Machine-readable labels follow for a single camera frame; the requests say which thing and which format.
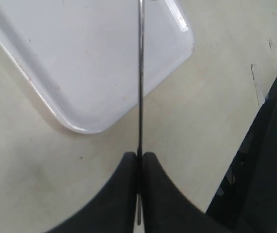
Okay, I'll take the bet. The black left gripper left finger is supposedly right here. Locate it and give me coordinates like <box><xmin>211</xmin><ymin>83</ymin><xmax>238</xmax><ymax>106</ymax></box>
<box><xmin>49</xmin><ymin>152</ymin><xmax>138</xmax><ymax>233</ymax></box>

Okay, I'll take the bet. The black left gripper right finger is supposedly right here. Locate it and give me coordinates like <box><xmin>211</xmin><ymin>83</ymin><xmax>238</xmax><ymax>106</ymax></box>
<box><xmin>141</xmin><ymin>152</ymin><xmax>226</xmax><ymax>233</ymax></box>

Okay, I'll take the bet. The thin metal skewer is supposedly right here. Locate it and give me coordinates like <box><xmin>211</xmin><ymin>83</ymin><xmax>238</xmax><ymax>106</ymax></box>
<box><xmin>137</xmin><ymin>0</ymin><xmax>145</xmax><ymax>226</ymax></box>

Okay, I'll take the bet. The white plastic tray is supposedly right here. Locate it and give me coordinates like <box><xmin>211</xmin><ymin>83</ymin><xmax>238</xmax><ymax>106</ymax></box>
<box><xmin>0</xmin><ymin>0</ymin><xmax>194</xmax><ymax>135</ymax></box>

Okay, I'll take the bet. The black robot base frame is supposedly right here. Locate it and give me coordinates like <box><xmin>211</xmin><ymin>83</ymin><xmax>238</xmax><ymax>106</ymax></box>
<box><xmin>207</xmin><ymin>78</ymin><xmax>277</xmax><ymax>233</ymax></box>

